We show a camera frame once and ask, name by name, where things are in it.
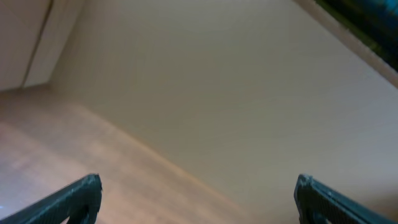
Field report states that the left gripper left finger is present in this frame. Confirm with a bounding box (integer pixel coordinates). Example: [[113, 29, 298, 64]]
[[1, 174, 103, 224]]

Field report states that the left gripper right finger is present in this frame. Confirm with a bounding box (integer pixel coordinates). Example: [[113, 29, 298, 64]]
[[294, 174, 395, 224]]

